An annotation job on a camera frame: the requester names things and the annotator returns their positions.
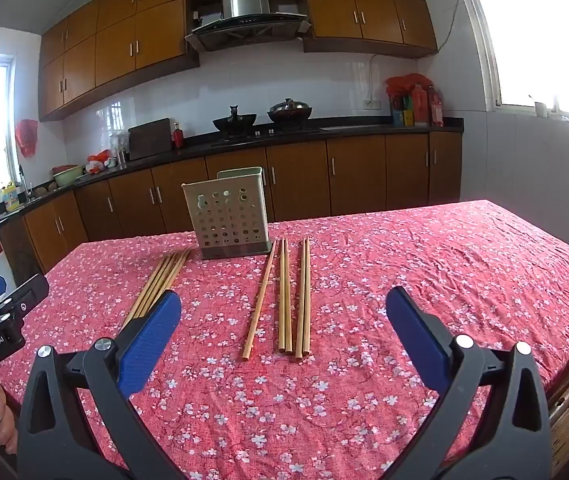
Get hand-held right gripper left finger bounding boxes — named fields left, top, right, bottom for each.
left=17, top=290, right=182, bottom=480

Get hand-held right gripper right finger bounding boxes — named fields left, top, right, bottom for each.
left=385, top=286, right=553, bottom=480

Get wooden chopstick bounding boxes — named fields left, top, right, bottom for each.
left=122, top=255, right=168, bottom=330
left=241, top=240, right=278, bottom=362
left=157, top=248, right=192, bottom=298
left=128, top=253, right=173, bottom=323
left=135, top=251, right=179, bottom=318
left=283, top=238, right=293, bottom=352
left=301, top=237, right=312, bottom=358
left=295, top=238, right=307, bottom=360
left=278, top=238, right=286, bottom=352
left=142, top=250, right=185, bottom=311

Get beige perforated utensil holder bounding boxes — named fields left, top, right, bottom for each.
left=181, top=166, right=272, bottom=260

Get red floral tablecloth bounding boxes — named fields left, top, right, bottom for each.
left=0, top=199, right=569, bottom=480

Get metal faucet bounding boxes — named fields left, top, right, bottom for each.
left=17, top=164, right=32, bottom=206

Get green basin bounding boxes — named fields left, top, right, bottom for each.
left=53, top=164, right=85, bottom=187

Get red and white plastic bag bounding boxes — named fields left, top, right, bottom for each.
left=86, top=150, right=111, bottom=175

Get hanging red plastic bag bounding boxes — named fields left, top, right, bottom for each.
left=15, top=119, right=39, bottom=158

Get clear glass jars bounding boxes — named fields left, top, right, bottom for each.
left=110, top=130, right=130, bottom=165

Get brown wooden base cabinets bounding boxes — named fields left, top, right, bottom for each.
left=0, top=130, right=464, bottom=276

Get dark wooden cutting board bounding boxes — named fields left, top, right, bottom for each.
left=128, top=118, right=173, bottom=162

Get black kitchen countertop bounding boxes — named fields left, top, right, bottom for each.
left=0, top=116, right=465, bottom=251

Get orange oil bottle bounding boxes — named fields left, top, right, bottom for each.
left=411, top=84, right=430, bottom=127

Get tall red bottle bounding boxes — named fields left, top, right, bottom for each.
left=429, top=85, right=444, bottom=127

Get black wok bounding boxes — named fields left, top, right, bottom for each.
left=213, top=105, right=258, bottom=136

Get black gas stove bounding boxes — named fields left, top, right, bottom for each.
left=212, top=127, right=323, bottom=147

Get red plastic bag over bottles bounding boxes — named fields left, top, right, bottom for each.
left=385, top=73, right=436, bottom=98

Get black pot with lid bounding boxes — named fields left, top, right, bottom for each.
left=267, top=98, right=314, bottom=126

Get large bright window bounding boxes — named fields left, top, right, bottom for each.
left=462, top=0, right=569, bottom=126

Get steel range hood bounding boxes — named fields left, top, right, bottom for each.
left=184, top=0, right=313, bottom=52

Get brown wooden wall cabinet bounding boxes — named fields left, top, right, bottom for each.
left=38, top=0, right=200, bottom=122
left=301, top=0, right=439, bottom=58

